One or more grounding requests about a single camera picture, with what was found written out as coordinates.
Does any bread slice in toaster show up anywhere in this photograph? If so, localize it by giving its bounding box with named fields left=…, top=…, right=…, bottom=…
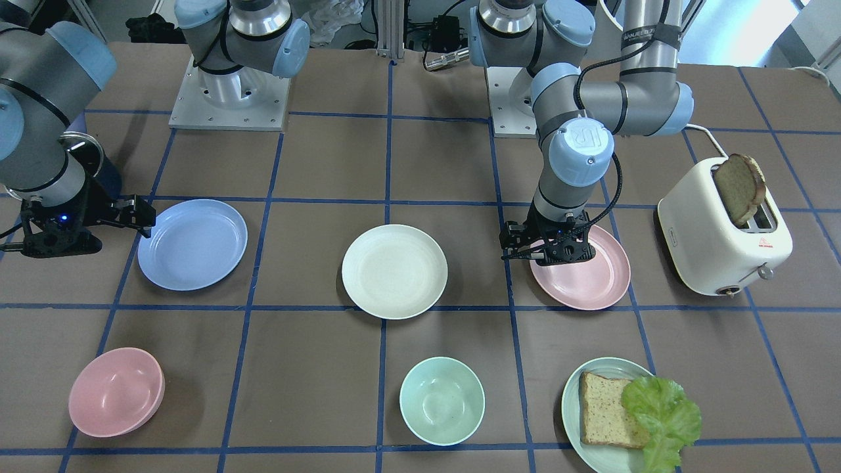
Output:
left=712, top=153, right=767, bottom=228

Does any green plate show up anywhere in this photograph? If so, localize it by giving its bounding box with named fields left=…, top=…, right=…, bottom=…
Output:
left=559, top=357, right=652, bottom=472

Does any white toaster cable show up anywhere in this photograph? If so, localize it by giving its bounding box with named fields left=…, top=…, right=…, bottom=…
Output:
left=683, top=122, right=730, bottom=160

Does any bread slice on plate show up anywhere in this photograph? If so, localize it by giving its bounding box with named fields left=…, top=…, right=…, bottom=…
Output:
left=580, top=371, right=650, bottom=449

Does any pink bowl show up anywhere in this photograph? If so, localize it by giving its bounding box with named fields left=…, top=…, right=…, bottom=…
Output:
left=67, top=348, right=166, bottom=438

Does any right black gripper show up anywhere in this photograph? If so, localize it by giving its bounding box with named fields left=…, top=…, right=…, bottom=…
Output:
left=20, top=187, right=157, bottom=258

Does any green bowl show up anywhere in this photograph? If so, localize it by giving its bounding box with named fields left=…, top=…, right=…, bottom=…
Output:
left=399, top=357, right=486, bottom=447

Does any white plate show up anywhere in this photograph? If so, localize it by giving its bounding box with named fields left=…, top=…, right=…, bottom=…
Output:
left=340, top=224, right=449, bottom=320

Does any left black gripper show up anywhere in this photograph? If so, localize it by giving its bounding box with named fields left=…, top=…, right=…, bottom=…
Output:
left=499, top=206, right=597, bottom=266

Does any aluminium frame post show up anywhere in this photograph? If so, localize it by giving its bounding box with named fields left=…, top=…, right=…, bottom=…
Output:
left=371, top=0, right=407, bottom=63

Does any blue plate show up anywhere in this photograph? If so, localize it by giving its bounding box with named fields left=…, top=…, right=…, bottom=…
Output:
left=137, top=200, right=248, bottom=292

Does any green lettuce leaf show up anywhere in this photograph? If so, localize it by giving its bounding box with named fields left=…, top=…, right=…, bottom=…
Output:
left=621, top=375, right=702, bottom=472

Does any blue saucepan with lid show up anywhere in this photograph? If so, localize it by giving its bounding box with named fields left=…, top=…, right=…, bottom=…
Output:
left=59, top=112, right=122, bottom=200

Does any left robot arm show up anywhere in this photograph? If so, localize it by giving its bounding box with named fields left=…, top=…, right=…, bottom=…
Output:
left=468, top=1, right=694, bottom=266

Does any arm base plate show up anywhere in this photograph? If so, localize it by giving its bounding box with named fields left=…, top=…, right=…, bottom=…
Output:
left=486, top=67, right=537, bottom=139
left=169, top=57, right=291, bottom=132

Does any white toaster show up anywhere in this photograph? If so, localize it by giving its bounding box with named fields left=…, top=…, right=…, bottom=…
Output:
left=656, top=156, right=794, bottom=296

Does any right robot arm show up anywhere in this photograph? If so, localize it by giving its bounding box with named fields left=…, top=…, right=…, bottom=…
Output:
left=1, top=1, right=311, bottom=258

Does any pink plate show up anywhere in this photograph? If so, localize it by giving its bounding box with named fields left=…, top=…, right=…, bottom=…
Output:
left=530, top=225, right=631, bottom=311

